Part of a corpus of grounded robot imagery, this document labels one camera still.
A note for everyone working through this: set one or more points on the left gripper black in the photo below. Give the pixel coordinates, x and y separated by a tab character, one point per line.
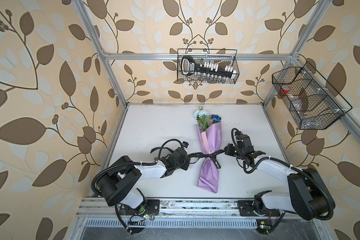
186	166

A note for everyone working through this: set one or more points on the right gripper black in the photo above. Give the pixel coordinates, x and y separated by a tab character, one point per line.
228	148

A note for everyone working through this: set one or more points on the pink purple wrapping paper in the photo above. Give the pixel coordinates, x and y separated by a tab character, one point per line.
210	142

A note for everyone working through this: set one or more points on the blue fake rose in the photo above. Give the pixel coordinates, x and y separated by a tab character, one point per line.
216	118

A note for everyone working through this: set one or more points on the pale green fake flower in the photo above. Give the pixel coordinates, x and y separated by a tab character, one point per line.
200	113

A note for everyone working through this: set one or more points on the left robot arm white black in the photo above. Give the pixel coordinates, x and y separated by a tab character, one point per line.
116	184

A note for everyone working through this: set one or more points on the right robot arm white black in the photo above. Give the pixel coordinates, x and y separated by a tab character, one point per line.
308	196

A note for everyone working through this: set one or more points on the red capped clear bottle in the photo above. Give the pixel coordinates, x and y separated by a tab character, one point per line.
293	103

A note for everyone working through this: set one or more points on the black socket tool set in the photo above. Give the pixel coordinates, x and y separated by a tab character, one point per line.
207	66

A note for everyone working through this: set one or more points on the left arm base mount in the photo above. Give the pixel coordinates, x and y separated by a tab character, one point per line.
149	207

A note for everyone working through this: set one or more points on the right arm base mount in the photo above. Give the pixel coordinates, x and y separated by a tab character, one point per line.
254	208

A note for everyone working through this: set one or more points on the right black wire basket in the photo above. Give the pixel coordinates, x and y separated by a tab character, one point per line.
324	104

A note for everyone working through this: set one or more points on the black wire basket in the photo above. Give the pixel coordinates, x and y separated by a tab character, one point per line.
208	52
324	104

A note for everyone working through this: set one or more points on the back black wire basket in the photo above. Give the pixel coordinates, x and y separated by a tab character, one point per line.
208	52

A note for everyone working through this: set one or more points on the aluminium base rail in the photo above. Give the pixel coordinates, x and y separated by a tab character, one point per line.
170	208

